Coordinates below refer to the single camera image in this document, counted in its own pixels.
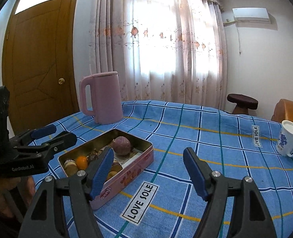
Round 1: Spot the pale round fruit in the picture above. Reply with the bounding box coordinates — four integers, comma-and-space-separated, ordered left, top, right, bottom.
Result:
63, 160, 77, 168

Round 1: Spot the small orange tangerine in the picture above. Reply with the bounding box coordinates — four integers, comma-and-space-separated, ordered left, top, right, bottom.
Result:
75, 155, 88, 170

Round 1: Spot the brown-green round fruit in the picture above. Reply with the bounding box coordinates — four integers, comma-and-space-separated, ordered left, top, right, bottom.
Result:
65, 164, 78, 177

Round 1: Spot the dark passion fruit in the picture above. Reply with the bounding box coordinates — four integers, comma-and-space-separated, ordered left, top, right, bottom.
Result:
87, 149, 103, 163

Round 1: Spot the half hidden orange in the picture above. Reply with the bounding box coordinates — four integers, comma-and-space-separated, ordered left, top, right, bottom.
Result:
107, 171, 117, 180

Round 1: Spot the large orange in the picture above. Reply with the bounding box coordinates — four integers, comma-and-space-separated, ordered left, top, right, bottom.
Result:
110, 162, 123, 173

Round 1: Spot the person's left hand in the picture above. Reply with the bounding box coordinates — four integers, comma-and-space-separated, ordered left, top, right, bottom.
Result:
0, 176, 36, 218

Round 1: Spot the brass door knob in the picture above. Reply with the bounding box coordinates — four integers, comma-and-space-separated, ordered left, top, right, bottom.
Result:
58, 78, 65, 85

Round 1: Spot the pink electric kettle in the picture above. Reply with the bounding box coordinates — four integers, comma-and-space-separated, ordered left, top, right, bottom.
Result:
79, 71, 123, 125

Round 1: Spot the blue plaid tablecloth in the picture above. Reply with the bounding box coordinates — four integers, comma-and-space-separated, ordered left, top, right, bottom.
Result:
30, 100, 293, 238

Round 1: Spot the purple round fruit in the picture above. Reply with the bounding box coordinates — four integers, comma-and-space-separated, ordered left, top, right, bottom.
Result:
110, 136, 131, 156

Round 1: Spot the brown wooden door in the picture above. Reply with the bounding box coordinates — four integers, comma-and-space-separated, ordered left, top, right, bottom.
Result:
2, 0, 79, 134

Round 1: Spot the white mug blue print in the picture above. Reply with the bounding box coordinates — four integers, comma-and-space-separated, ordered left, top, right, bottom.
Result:
276, 120, 293, 157

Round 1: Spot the pink metal tin box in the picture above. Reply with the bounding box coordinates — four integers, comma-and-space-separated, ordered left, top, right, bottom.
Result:
58, 129, 154, 210

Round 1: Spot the orange wooden chair back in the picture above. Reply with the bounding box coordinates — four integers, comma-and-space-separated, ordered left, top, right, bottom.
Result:
271, 99, 293, 123

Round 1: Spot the dark round stool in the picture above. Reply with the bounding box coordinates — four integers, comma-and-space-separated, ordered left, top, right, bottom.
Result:
227, 93, 258, 115

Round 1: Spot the pink floral curtain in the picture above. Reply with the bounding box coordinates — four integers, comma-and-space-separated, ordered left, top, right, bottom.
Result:
89, 0, 227, 110

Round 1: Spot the white air conditioner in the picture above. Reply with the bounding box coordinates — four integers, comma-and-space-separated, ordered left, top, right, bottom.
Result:
232, 8, 271, 23

